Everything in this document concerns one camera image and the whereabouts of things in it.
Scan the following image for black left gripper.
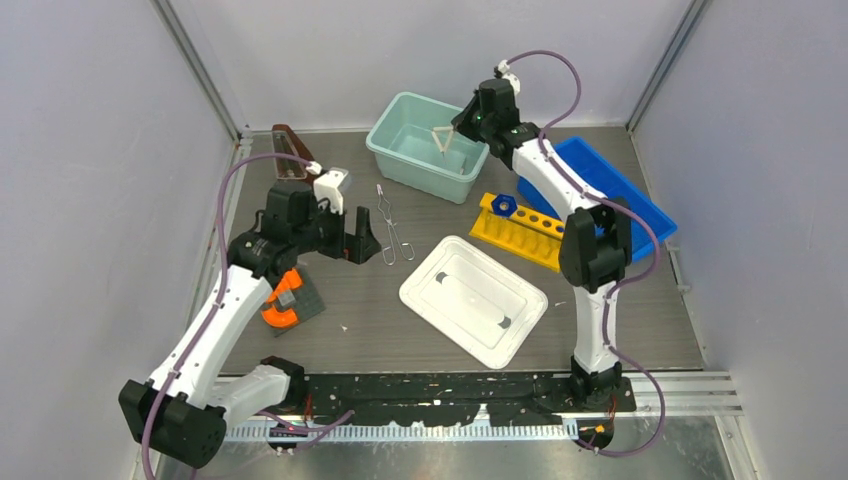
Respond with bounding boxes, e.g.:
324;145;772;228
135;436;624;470
292;194;379;264

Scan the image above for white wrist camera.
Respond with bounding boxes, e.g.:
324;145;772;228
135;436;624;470
494;59;521;96
312;168;352;215

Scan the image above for grey brick plate orange piece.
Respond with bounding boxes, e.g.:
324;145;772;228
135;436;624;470
260;265;326;337

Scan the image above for metal crucible tongs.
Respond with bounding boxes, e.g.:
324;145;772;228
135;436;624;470
375;184;415;266

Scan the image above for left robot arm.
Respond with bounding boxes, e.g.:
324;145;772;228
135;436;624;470
119;182;381;469

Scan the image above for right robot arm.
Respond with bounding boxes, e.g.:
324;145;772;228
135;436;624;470
451;78;632;411

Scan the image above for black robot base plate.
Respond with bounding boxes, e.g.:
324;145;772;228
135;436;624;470
260;356;636;447

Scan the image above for white clay triangle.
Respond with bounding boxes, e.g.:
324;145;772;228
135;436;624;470
430;126;456;158

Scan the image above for blue divided plastic tray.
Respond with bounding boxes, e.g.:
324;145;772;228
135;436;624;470
516;136;679;263

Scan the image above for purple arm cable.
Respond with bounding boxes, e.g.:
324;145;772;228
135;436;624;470
506;50;667;460
140;152;356;480

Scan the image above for white plastic bin lid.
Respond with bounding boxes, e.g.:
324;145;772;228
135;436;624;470
398;235;548;370

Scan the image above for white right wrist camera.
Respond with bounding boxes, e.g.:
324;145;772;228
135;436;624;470
494;59;521;96

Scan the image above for mint green plastic bin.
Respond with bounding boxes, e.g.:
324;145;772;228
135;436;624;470
366;92;489;204

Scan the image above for brown wooden metronome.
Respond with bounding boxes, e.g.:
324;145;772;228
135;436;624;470
270;123;320;183

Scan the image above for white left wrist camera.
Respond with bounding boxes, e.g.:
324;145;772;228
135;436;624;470
312;168;352;215

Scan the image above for yellow test tube rack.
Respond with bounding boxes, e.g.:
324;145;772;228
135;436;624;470
469;192;564;273

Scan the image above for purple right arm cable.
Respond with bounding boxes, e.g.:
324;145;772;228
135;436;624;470
506;50;667;460

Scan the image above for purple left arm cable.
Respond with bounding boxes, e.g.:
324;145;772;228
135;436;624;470
140;152;356;480

